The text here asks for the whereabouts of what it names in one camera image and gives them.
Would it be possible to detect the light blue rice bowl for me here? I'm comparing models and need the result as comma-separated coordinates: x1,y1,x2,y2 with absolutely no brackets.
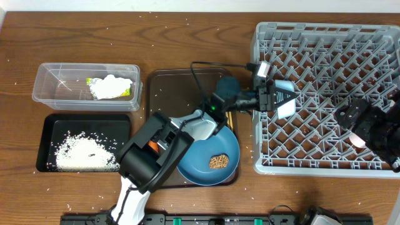
274,80,296,119

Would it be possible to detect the blue plate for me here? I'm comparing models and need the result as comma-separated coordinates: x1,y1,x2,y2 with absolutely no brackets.
177,126,240,186

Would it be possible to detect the colourful snack wrapper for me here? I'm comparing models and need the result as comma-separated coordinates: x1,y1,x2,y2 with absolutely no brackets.
86,77,132,98

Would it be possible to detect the white tissue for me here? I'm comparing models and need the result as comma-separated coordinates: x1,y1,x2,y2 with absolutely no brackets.
89,74,134,101

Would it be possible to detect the pink white cup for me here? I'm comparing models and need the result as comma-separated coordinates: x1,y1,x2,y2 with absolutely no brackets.
349,133,366,149

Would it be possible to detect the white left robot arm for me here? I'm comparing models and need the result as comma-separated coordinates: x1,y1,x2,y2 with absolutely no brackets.
104,61,298,224

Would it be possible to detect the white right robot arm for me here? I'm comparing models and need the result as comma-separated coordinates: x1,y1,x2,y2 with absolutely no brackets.
334,92,399,173

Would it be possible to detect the grey dishwasher rack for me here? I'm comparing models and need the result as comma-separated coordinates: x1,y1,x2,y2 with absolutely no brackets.
251,22,399,179

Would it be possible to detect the black waste tray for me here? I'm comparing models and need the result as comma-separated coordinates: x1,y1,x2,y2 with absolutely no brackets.
36,114,131,172

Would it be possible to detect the brown walnut cookie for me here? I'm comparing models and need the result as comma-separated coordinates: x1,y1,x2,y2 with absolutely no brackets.
209,154,229,169

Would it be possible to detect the brown serving tray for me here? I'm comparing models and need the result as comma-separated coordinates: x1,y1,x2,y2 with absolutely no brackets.
144,69,239,189

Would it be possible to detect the orange carrot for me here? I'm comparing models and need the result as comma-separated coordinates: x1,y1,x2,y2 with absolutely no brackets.
148,141,159,153

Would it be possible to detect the white rice pile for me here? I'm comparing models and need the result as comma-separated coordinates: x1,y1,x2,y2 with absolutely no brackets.
46,131,119,173

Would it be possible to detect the clear plastic bin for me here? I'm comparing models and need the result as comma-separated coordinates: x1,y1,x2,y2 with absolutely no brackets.
32,62,143,111

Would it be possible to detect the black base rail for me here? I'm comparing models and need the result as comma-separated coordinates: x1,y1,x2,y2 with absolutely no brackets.
60,214,296,225

